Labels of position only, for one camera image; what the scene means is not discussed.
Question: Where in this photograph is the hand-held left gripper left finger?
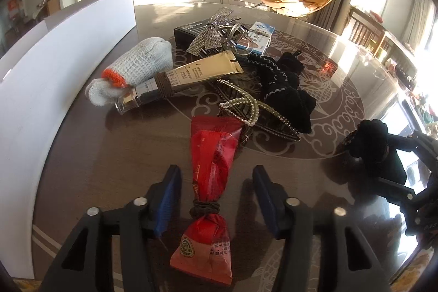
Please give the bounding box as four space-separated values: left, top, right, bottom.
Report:
39 165 182 292

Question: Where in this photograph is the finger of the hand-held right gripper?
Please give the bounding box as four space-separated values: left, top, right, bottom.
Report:
371 176 425 207
388 134 418 156

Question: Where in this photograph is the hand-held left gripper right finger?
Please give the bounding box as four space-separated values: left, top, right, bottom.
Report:
252 165 392 292

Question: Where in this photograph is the black cloth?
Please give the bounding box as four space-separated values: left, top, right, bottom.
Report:
342 119 408 186

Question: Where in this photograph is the red snack packet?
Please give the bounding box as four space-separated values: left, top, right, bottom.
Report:
170 116 244 286

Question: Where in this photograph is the white foam board barrier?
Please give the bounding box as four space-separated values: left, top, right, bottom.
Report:
0 0 137 279

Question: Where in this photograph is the black printed box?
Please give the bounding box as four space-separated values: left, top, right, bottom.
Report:
173 19 227 51

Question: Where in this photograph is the rhinestone bow hair claw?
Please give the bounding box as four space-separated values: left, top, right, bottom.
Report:
186 7 258 57

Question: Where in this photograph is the cluttered side shelf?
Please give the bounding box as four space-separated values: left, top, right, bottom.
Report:
376 30 438 108

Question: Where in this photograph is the pearl hair claw clip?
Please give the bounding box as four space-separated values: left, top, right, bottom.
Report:
215 78 302 143

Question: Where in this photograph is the black knit glove white stitching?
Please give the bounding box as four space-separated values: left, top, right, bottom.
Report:
246 52 317 134

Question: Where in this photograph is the wooden slatted chair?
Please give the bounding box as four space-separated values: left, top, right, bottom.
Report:
347 6 384 47

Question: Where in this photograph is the gold cosmetic tube clear cap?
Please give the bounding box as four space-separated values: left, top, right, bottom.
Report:
114 50 244 116

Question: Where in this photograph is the white knit glove orange cuff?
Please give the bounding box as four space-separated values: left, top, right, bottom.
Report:
85 36 173 107

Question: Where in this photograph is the blue white medicine box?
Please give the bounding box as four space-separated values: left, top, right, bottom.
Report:
240 22 276 55

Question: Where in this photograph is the brown hair tie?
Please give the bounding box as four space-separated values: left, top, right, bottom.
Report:
155 71 175 98
189 199 220 218

